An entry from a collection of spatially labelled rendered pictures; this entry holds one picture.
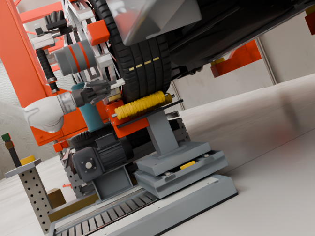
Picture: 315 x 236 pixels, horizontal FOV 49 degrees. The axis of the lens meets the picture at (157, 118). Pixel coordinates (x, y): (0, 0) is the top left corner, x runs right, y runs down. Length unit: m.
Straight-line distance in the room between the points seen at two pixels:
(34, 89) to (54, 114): 0.73
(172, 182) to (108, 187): 0.68
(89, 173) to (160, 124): 0.50
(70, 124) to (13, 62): 0.49
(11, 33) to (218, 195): 1.53
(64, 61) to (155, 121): 0.53
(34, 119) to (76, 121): 0.71
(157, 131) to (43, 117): 0.57
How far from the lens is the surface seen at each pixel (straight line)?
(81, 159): 1.96
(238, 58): 4.74
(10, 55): 2.26
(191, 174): 1.59
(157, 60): 1.55
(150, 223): 1.41
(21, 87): 2.21
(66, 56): 1.72
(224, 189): 1.49
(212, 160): 1.62
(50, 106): 1.48
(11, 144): 2.13
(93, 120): 1.82
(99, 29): 1.45
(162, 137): 1.75
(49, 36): 1.61
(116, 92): 1.63
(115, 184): 2.16
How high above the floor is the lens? 0.48
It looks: 2 degrees down
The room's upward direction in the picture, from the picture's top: 23 degrees counter-clockwise
